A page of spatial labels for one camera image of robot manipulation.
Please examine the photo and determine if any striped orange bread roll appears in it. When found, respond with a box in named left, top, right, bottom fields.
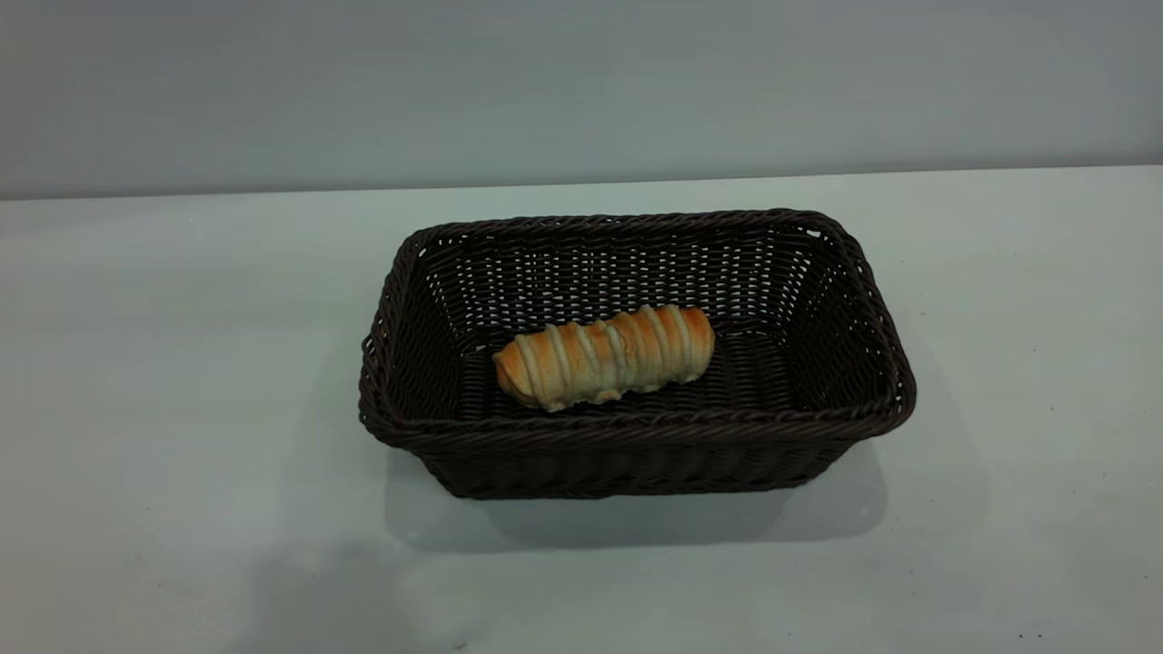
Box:
left=492, top=304, right=716, bottom=413

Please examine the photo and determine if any dark brown woven basket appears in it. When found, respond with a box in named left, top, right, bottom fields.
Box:
left=358, top=209, right=918, bottom=501

